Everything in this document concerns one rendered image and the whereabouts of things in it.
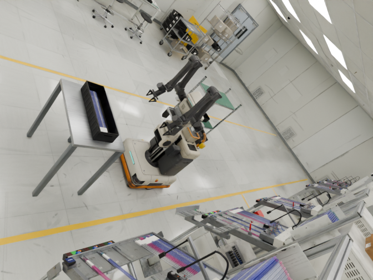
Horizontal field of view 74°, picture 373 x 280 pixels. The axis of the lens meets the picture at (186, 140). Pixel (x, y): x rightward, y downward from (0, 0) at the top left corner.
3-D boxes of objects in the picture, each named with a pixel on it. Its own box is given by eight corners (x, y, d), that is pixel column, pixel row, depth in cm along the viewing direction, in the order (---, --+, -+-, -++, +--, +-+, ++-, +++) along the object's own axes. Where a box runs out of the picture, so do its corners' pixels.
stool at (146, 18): (120, 26, 587) (134, 6, 560) (133, 29, 633) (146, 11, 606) (134, 43, 583) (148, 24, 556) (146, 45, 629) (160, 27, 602)
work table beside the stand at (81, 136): (70, 139, 283) (107, 93, 246) (81, 195, 251) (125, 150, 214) (26, 133, 250) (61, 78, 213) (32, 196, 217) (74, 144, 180)
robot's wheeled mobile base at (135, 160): (154, 151, 374) (164, 141, 362) (167, 189, 344) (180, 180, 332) (115, 146, 323) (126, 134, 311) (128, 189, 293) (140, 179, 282)
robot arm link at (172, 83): (200, 63, 235) (195, 55, 240) (196, 60, 231) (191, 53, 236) (171, 93, 255) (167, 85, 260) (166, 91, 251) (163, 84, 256)
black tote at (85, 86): (112, 143, 208) (119, 135, 203) (93, 140, 195) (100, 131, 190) (97, 94, 235) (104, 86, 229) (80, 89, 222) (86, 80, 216)
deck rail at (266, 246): (205, 222, 252) (207, 216, 251) (206, 221, 253) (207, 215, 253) (275, 255, 208) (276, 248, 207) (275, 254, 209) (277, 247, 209)
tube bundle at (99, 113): (106, 138, 205) (109, 135, 203) (99, 136, 200) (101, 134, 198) (94, 94, 229) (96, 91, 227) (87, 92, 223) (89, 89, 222)
